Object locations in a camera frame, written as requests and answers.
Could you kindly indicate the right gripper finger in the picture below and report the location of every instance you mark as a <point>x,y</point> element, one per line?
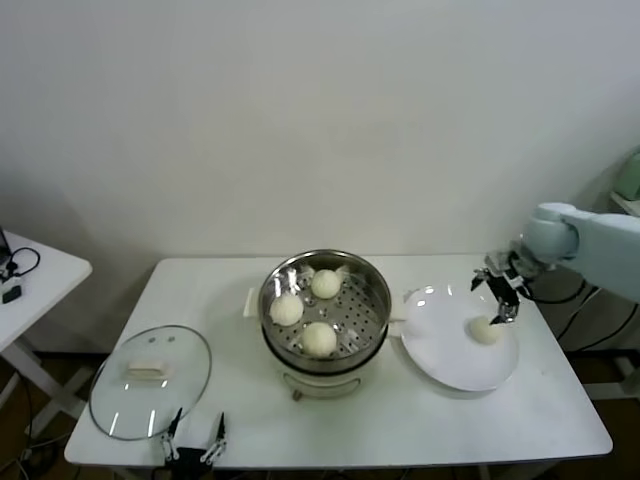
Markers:
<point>480,276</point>
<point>507,310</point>

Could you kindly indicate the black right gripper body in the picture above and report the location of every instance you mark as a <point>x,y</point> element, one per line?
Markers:
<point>510,285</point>

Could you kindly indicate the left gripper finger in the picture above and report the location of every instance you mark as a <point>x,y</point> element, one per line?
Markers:
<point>221,437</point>
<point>172,435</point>

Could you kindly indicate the pale green appliance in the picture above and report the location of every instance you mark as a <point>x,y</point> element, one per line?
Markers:
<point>631,175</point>

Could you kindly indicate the perforated steel steamer basket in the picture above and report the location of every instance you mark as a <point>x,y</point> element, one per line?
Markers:
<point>365,305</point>

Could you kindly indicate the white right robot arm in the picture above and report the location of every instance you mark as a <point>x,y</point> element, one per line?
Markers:
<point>600,245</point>

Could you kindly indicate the small black device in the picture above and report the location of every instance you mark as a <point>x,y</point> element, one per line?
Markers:
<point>11,294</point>

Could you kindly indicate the dark laptop screen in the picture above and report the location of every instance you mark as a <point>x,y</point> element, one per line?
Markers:
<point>3,240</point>

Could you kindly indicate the white steamed baozi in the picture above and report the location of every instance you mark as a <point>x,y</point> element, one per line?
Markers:
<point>286,310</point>
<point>326,284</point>
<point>484,332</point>
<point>319,339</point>

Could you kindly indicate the white round plate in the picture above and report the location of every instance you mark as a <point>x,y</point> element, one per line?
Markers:
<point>440,345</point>

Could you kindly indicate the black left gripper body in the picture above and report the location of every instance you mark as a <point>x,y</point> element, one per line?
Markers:
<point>189,457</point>

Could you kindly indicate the small white folding table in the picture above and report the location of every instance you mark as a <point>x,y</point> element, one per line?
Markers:
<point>45,285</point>

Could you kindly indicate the white shelf board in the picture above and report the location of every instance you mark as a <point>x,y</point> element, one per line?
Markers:
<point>627,202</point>

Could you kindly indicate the steel steamer pot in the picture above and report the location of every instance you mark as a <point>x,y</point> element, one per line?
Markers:
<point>320,382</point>

